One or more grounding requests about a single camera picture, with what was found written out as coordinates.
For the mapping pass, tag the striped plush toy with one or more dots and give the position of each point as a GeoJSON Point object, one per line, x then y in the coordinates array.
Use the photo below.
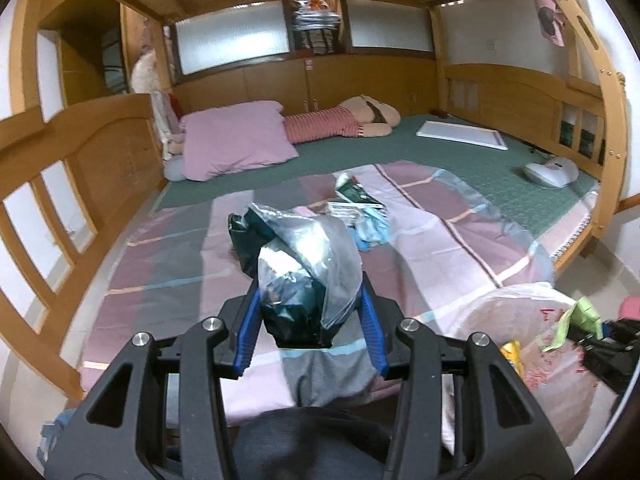
{"type": "Point", "coordinates": [320, 122]}

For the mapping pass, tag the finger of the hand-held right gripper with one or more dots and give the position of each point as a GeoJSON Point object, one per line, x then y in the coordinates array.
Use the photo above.
{"type": "Point", "coordinates": [622, 330]}
{"type": "Point", "coordinates": [612, 365]}

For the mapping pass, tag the green snack packet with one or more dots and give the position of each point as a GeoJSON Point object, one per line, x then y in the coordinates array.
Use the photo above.
{"type": "Point", "coordinates": [357, 194]}

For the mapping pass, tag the light green wrapper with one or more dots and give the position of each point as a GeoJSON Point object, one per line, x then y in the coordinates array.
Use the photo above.
{"type": "Point", "coordinates": [582, 315]}

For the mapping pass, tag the white plush toy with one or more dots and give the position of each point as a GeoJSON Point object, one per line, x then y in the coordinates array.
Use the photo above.
{"type": "Point", "coordinates": [145, 72]}

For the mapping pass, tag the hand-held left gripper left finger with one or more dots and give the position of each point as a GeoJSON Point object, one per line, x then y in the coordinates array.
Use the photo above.
{"type": "Point", "coordinates": [247, 330]}

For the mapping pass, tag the plaid bed sheet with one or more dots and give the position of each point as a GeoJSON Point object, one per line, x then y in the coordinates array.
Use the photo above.
{"type": "Point", "coordinates": [175, 270]}

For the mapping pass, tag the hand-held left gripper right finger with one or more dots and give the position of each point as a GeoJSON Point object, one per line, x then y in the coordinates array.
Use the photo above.
{"type": "Point", "coordinates": [372, 330]}

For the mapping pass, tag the pink pillow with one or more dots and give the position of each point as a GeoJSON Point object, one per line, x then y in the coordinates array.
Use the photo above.
{"type": "Point", "coordinates": [235, 135]}

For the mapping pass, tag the stack of papers and books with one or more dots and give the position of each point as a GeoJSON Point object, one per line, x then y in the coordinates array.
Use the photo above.
{"type": "Point", "coordinates": [312, 35]}

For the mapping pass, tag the yellow snack packet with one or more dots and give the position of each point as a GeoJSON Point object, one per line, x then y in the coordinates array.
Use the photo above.
{"type": "Point", "coordinates": [511, 355]}

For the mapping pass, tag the green bed mat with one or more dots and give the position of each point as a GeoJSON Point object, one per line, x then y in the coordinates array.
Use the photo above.
{"type": "Point", "coordinates": [475, 175]}

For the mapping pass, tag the white medicine box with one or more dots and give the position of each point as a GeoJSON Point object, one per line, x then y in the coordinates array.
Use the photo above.
{"type": "Point", "coordinates": [342, 208]}

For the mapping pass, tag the blue wrapper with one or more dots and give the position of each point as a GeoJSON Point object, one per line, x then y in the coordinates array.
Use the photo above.
{"type": "Point", "coordinates": [372, 227]}

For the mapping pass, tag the light blue cloth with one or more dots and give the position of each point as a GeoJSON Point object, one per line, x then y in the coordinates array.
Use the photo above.
{"type": "Point", "coordinates": [52, 435]}

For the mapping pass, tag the person's dark clothing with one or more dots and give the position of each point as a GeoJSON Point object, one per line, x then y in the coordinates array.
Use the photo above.
{"type": "Point", "coordinates": [310, 445]}

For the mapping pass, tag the silver foil packet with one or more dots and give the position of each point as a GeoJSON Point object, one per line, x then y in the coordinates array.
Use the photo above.
{"type": "Point", "coordinates": [300, 260]}

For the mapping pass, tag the light blue pillow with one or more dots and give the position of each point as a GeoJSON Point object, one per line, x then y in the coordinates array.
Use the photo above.
{"type": "Point", "coordinates": [174, 170]}

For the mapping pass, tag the white handheld appliance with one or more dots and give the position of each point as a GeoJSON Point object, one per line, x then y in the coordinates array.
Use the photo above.
{"type": "Point", "coordinates": [552, 172]}

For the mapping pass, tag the orange toy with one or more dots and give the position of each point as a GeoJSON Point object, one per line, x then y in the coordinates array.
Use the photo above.
{"type": "Point", "coordinates": [319, 5]}

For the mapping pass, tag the white flat board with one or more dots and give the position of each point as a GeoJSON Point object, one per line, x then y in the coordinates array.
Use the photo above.
{"type": "Point", "coordinates": [460, 134]}

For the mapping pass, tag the red cloth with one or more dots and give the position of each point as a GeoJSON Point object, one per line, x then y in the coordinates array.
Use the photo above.
{"type": "Point", "coordinates": [175, 105]}

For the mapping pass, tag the white lined waste bin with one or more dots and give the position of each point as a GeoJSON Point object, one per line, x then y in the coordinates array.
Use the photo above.
{"type": "Point", "coordinates": [500, 310]}

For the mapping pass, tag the frosted glass window panel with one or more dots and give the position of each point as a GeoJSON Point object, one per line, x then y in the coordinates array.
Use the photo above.
{"type": "Point", "coordinates": [387, 25]}
{"type": "Point", "coordinates": [230, 40]}

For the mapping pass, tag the wooden bunk bed frame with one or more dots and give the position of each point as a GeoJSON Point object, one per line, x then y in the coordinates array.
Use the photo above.
{"type": "Point", "coordinates": [100, 150]}

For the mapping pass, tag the pink hanging cloth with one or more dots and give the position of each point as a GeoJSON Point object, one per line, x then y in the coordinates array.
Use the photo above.
{"type": "Point", "coordinates": [547, 15]}

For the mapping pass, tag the white hanging cloth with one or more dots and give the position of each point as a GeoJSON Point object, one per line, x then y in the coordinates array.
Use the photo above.
{"type": "Point", "coordinates": [162, 120]}

